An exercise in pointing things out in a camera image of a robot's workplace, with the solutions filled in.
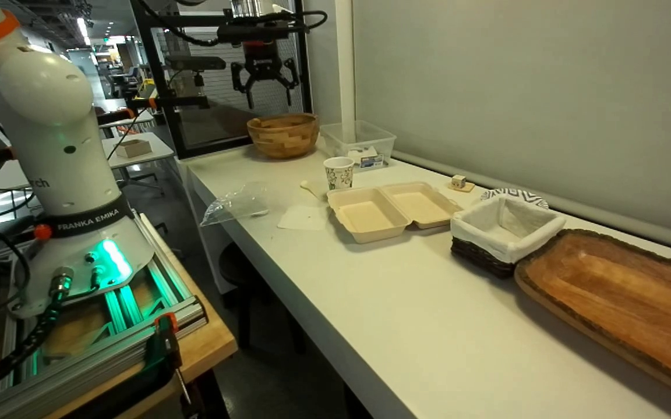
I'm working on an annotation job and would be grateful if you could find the dark basket with white liner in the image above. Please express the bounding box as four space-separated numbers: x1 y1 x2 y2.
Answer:
446 194 567 279

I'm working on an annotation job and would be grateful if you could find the white plastic spoon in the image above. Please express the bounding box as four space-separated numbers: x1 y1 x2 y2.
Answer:
298 177 331 202

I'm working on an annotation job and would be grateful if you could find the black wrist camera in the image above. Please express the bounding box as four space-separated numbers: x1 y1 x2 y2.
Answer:
217 12 299 46

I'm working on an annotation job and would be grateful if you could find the small cardboard box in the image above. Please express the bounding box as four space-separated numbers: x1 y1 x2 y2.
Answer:
117 137 153 160

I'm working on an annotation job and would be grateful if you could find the small beige object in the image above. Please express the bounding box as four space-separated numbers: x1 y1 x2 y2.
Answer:
446 174 475 195

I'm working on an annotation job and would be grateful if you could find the beige open clamshell container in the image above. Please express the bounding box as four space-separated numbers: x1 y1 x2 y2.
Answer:
326 179 463 245

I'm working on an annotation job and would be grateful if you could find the white paper napkin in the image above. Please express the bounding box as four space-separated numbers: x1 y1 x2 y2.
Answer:
275 202 331 232

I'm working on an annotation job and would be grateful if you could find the patterned paper cup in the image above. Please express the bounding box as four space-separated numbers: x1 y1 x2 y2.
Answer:
320 153 355 194

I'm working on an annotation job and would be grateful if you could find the woven wooden bowl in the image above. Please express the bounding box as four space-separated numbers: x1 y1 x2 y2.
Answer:
245 111 320 164

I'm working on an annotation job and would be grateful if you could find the green and black clamp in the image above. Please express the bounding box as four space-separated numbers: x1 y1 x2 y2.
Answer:
142 312 198 410

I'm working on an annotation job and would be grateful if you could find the black metal frame rack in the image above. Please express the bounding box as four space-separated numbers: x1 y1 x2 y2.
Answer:
128 0 313 160

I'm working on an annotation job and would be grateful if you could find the clear plastic container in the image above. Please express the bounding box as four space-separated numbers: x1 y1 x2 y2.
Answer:
316 118 398 172

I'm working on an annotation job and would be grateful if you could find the clear plastic bag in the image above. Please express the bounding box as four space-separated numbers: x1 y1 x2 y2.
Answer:
198 181 275 231

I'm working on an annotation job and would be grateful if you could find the white background table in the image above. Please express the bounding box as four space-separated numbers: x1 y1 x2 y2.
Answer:
99 127 176 172

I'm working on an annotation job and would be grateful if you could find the wooden robot mounting board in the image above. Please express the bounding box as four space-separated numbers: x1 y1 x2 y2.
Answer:
0 211 240 419

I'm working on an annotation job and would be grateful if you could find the blue and white packet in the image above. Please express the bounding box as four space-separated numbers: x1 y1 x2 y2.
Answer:
346 146 388 169

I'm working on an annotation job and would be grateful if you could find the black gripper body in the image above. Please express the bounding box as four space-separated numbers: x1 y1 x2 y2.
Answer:
231 40 299 84

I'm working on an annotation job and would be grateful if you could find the black and white patterned item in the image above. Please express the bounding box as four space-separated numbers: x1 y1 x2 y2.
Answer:
480 183 551 210

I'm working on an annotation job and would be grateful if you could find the large wooden tray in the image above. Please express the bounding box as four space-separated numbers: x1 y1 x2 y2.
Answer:
513 229 671 413

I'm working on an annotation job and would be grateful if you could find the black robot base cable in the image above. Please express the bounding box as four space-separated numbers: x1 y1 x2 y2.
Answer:
0 265 75 397

